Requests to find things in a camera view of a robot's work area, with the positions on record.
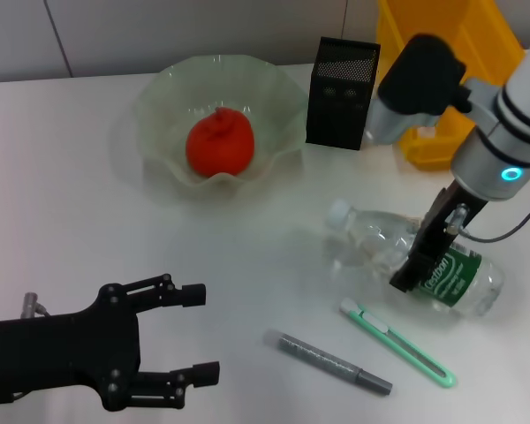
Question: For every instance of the grey marker pen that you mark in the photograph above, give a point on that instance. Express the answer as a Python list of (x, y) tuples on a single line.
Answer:
[(318, 355)]

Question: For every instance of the red soft tomato toy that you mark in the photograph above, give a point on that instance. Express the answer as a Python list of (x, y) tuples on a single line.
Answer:
[(221, 141)]

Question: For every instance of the silver left wrist socket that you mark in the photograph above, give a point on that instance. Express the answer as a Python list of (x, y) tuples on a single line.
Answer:
[(30, 302)]

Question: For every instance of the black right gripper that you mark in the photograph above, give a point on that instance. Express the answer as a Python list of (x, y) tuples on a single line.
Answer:
[(437, 234)]

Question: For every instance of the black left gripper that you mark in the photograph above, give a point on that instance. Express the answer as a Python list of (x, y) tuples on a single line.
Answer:
[(66, 349)]

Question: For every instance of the yellow plastic bin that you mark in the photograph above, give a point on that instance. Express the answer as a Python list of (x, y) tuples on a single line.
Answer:
[(397, 26)]

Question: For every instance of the white and silver right arm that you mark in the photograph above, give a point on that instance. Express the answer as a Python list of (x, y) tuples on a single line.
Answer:
[(525, 101)]

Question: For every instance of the green utility knife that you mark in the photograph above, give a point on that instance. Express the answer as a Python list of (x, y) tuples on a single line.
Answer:
[(397, 342)]

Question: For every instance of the black mesh pen holder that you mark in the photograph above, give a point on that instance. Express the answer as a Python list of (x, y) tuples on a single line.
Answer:
[(335, 123)]

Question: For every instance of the green glass fruit plate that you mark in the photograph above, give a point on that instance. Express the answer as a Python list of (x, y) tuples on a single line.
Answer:
[(168, 97)]

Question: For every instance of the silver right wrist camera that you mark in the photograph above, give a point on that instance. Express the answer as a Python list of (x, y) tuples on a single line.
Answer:
[(419, 79)]

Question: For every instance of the clear green-label water bottle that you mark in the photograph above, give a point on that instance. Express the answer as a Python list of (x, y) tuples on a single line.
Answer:
[(366, 234)]

